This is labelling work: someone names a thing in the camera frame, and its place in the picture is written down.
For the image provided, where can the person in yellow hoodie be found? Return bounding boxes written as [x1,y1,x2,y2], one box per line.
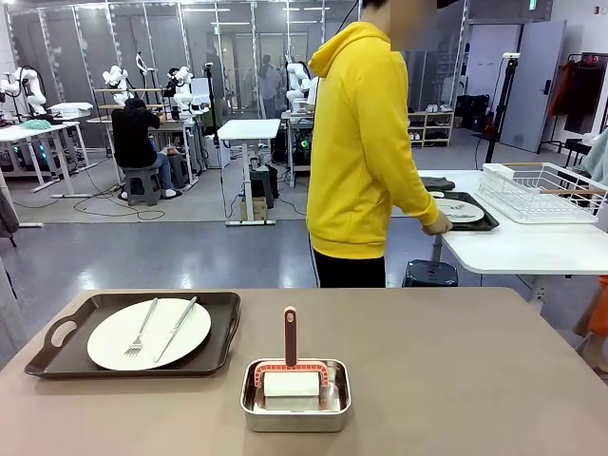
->
[306,0,455,290]

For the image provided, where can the person's right hand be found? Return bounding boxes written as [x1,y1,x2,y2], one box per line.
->
[421,211,454,237]

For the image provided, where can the black cases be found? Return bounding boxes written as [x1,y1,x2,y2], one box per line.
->
[455,93,491,133]

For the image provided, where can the cardboard box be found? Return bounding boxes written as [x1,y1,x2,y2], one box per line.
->
[239,197,268,222]

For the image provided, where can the silver metal fork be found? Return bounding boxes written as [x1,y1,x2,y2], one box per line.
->
[123,297,160,357]

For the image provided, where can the rectangular metal tin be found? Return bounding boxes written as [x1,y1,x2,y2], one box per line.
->
[239,358,352,433]

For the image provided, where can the white flat box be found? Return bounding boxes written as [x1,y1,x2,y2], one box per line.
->
[47,101,94,119]

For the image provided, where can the dark grey jacket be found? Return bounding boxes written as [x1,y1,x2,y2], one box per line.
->
[0,187,21,248]

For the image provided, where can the grey door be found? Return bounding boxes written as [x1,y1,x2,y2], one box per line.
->
[498,19,567,154]

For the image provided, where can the pink lint roller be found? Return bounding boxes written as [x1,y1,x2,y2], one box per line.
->
[254,306,332,400]

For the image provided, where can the standing person in dark clothes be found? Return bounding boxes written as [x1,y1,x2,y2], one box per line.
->
[257,54,282,120]

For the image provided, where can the black camera tripod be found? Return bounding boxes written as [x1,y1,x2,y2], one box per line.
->
[202,61,223,148]

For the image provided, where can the person's right forearm yellow sleeve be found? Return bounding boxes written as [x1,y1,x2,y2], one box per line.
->
[393,165,441,228]

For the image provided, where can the grey cloth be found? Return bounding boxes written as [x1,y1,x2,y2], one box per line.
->
[420,176,457,191]

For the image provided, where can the black tripod stand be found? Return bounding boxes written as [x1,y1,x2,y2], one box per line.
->
[484,51,523,165]

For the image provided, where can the white round plate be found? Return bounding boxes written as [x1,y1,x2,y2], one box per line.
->
[434,198,485,224]
[86,297,213,371]

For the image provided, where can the wooden top workbench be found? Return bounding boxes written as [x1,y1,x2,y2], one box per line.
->
[87,86,203,191]

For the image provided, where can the silver metal knife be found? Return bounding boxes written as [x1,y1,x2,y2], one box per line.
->
[152,295,198,364]

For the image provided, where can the dark brown serving tray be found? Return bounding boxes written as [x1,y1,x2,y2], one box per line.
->
[24,291,242,380]
[426,190,501,233]

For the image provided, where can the white standing desk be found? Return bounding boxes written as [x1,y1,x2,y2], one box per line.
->
[217,118,282,227]

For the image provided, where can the white shoe shelf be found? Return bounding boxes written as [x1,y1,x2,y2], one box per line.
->
[407,103,457,149]

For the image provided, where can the black clothes rack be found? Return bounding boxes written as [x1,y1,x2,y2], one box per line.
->
[536,51,608,156]

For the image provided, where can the grey plastic stool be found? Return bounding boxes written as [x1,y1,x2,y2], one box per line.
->
[122,165,163,207]

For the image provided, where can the white side table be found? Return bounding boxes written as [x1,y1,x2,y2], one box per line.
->
[417,169,608,305]

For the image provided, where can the orange fabric object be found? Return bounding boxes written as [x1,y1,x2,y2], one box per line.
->
[573,275,608,372]

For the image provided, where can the white lab table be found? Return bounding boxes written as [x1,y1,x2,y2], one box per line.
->
[0,121,96,200]

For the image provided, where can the orange hanging garment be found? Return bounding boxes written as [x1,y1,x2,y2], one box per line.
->
[547,60,577,119]

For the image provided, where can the black hanging garment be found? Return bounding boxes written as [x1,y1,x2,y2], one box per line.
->
[563,61,608,135]

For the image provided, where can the dark blue stool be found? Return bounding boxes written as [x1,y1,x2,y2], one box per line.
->
[402,259,460,289]

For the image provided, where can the seated person in black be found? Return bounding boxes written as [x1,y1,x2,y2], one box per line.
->
[110,97,184,200]

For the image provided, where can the computer with coloured lights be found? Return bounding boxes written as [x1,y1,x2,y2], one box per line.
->
[283,127,314,168]

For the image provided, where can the white wire dish rack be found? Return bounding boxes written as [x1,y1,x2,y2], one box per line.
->
[476,161,608,225]

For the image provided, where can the light blue garment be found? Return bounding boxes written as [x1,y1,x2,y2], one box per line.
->
[581,128,608,187]

